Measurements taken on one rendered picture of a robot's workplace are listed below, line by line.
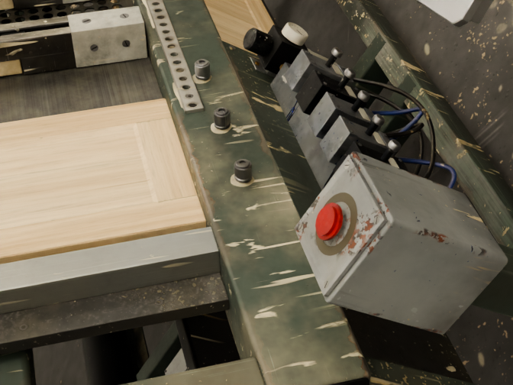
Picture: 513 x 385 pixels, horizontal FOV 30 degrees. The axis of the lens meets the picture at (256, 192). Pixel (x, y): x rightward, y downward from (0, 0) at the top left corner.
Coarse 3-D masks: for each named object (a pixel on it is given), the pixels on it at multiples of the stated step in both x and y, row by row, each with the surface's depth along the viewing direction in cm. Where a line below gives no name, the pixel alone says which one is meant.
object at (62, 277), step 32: (64, 256) 124; (96, 256) 124; (128, 256) 124; (160, 256) 124; (192, 256) 124; (0, 288) 119; (32, 288) 120; (64, 288) 121; (96, 288) 123; (128, 288) 124
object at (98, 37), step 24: (24, 24) 163; (48, 24) 163; (72, 24) 163; (96, 24) 163; (120, 24) 163; (0, 48) 160; (24, 48) 161; (48, 48) 162; (72, 48) 163; (96, 48) 164; (120, 48) 165; (144, 48) 166; (24, 72) 164
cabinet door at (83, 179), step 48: (0, 144) 146; (48, 144) 146; (96, 144) 146; (144, 144) 145; (0, 192) 138; (48, 192) 137; (96, 192) 137; (144, 192) 137; (192, 192) 137; (0, 240) 129; (48, 240) 129; (96, 240) 129
